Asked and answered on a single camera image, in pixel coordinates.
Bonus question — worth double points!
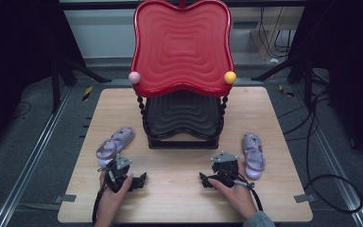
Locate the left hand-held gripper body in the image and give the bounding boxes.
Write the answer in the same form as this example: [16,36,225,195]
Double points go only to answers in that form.
[105,153,137,194]

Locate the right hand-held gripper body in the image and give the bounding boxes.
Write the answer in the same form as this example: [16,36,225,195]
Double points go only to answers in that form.
[207,150,253,190]

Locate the lilac sandal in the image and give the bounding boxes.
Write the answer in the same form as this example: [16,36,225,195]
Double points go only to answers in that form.
[95,126,136,168]
[240,131,267,181]

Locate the red and black two-tier rack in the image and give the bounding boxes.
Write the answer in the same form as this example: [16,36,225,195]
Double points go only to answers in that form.
[128,0,238,150]

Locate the person's left hand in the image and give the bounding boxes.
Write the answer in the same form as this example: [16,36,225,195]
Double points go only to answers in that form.
[97,172,134,207]

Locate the person's right hand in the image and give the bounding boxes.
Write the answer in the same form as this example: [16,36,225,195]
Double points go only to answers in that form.
[207,159,259,220]

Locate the grey tape piece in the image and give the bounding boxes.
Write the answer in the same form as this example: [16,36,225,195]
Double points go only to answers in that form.
[293,193,317,204]
[54,193,78,203]

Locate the yellow and black floor tape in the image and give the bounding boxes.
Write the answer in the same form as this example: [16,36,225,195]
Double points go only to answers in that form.
[277,83,296,98]
[81,85,95,102]

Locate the black stand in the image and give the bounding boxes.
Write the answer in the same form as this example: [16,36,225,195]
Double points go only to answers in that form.
[251,46,329,110]
[49,51,113,115]

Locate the light wooden board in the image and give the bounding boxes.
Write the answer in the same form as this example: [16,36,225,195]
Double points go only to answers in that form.
[250,6,306,61]

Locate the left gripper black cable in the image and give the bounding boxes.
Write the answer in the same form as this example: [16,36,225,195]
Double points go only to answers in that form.
[91,184,109,226]

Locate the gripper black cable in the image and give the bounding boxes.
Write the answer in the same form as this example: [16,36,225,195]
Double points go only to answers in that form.
[91,184,109,226]
[233,178,265,213]

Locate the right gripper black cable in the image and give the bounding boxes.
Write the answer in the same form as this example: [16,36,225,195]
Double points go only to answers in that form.
[233,178,265,213]

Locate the black looped floor cable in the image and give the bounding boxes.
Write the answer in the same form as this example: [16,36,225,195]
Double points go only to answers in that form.
[277,90,363,215]

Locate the metal floor rail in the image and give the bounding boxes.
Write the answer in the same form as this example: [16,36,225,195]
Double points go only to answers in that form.
[0,86,74,227]
[290,84,363,227]

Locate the thin black floor cable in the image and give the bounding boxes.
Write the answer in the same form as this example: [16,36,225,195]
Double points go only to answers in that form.
[9,100,33,120]

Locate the black hanging cables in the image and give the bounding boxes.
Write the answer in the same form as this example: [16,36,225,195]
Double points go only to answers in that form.
[259,6,295,60]

